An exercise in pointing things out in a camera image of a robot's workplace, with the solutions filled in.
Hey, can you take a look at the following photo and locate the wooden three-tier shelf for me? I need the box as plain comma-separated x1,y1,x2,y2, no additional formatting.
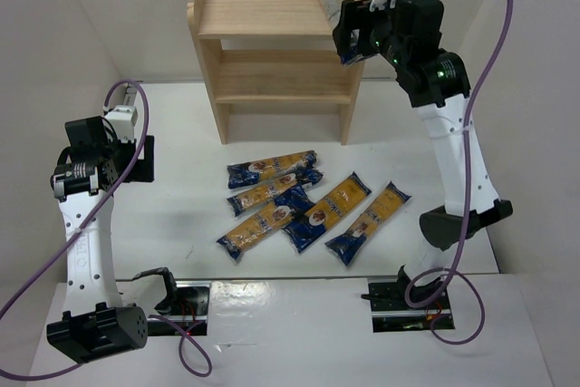
187,0,363,144

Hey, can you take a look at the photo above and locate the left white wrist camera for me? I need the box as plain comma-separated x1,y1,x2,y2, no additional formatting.
104,105,138,143

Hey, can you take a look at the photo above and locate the far right spaghetti bag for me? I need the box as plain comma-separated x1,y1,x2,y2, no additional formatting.
325,181,411,267

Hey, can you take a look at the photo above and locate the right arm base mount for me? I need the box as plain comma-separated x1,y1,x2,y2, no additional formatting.
361,277,455,333

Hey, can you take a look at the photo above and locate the top spaghetti bag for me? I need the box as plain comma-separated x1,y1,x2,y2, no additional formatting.
227,150,317,189

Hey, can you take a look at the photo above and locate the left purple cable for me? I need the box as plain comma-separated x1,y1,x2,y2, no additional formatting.
0,79,214,382

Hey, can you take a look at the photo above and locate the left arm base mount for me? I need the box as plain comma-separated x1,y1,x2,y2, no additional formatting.
115,281,213,338

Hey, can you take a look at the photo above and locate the front left spaghetti bag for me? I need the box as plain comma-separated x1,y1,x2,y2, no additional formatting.
217,185,314,261

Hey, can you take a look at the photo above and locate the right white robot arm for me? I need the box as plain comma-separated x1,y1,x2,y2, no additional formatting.
333,0,513,306

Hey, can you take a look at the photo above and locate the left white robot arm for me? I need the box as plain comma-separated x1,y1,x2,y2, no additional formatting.
46,106,177,364

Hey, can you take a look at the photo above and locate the middle spaghetti bag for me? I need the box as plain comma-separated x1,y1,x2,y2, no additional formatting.
283,172,372,254

